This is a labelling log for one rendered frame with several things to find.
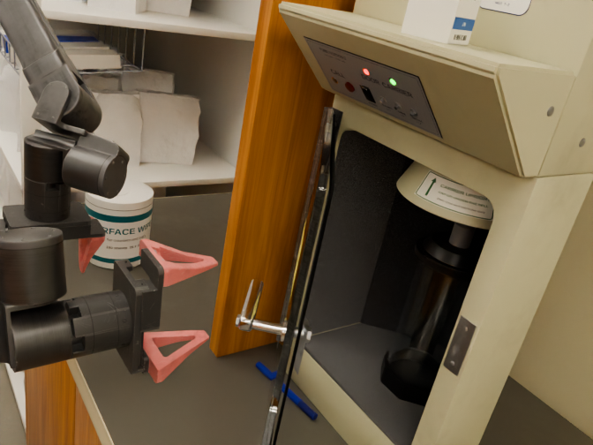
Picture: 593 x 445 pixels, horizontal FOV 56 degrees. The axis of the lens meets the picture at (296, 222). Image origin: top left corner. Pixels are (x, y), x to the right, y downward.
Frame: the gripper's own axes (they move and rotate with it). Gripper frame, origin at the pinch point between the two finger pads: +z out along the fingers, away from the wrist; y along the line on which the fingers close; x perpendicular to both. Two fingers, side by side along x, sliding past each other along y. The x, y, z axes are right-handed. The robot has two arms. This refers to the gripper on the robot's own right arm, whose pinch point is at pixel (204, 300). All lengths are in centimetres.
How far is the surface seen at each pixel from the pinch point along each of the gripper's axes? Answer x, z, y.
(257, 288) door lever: -0.9, 6.2, 0.8
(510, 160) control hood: -18.5, 19.4, 22.1
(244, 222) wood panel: 18.0, 15.6, -0.6
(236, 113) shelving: 109, 66, -10
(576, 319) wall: -12, 66, -12
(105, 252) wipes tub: 51, 6, -21
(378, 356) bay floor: 1.1, 33.2, -18.8
